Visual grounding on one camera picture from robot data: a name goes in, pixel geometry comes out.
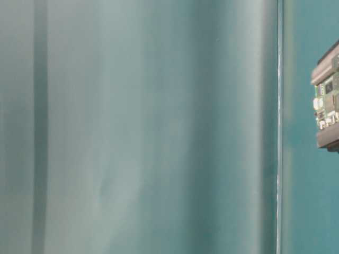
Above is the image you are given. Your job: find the black bench vise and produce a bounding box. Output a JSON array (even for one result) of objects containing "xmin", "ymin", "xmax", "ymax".
[{"xmin": 311, "ymin": 42, "xmax": 338, "ymax": 152}]

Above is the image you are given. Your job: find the green Raspberry Pi board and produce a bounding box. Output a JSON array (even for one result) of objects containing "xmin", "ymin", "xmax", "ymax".
[{"xmin": 313, "ymin": 72, "xmax": 338, "ymax": 130}]

